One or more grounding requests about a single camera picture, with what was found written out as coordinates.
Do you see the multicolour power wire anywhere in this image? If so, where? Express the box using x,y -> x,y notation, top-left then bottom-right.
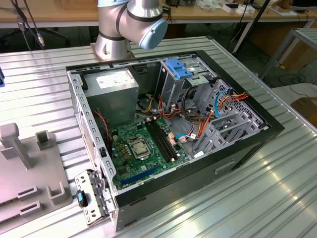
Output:
220,91 -> 250,110

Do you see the grey metal disk bay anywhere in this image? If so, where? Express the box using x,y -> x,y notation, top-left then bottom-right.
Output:
192,109 -> 269,159

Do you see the black RAM slot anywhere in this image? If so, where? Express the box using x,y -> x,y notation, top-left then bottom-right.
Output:
148,119 -> 175,161
145,120 -> 172,162
152,118 -> 178,160
155,117 -> 181,158

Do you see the grey metal drive cage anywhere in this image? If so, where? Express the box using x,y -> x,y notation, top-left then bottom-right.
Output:
156,56 -> 218,114

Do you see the CPU socket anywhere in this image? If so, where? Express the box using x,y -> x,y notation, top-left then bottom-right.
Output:
126,135 -> 152,161

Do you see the silver CPU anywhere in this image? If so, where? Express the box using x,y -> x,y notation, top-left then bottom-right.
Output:
132,142 -> 149,157

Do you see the grey power supply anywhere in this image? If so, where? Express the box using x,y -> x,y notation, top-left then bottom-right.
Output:
83,68 -> 140,128

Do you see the blue plastic drive latch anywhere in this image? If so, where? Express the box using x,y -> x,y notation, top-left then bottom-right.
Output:
166,59 -> 194,79

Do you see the green motherboard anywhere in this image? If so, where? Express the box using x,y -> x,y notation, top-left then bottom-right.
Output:
108,116 -> 191,191

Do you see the blue expansion slot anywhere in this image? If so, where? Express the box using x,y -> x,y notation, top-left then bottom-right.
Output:
120,165 -> 161,186

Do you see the black PC case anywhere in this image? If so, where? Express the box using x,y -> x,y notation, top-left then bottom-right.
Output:
65,50 -> 285,233

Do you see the white box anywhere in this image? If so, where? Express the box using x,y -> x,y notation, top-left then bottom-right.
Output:
222,3 -> 256,15

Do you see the grey parts rack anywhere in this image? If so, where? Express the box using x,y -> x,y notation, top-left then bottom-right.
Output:
0,122 -> 74,224

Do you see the wooden desk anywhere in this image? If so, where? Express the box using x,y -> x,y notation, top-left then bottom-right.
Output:
0,0 -> 317,29

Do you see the black slanted pole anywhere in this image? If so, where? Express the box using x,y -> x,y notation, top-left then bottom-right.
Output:
244,0 -> 272,35

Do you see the small brown cardboard box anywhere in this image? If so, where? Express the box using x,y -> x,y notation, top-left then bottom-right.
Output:
291,96 -> 317,124

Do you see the large brown cardboard box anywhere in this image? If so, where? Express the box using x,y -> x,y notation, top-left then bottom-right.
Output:
279,37 -> 317,71

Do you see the red and orange wire bundle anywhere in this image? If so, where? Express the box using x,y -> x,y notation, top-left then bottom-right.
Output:
157,94 -> 185,121

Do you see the yellow and black wire bundle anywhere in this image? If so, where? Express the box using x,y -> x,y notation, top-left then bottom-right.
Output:
137,92 -> 153,114

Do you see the purple and white wire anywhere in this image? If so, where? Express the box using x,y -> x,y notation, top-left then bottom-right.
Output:
185,125 -> 199,139

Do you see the orange flat wire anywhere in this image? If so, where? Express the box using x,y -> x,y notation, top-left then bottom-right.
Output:
197,111 -> 215,143

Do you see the red twisted fan wire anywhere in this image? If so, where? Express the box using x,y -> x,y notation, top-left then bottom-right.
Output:
94,111 -> 111,149

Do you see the silver card retention bracket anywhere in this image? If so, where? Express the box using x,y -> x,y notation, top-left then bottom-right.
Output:
74,169 -> 117,227

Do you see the square brown base plate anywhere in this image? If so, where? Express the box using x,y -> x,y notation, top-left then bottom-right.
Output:
89,42 -> 136,62

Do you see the black and blue bracket latch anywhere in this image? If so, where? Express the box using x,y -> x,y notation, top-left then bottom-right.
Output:
76,189 -> 88,208

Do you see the grey metal frame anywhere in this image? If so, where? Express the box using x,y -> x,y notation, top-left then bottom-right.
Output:
261,27 -> 317,82

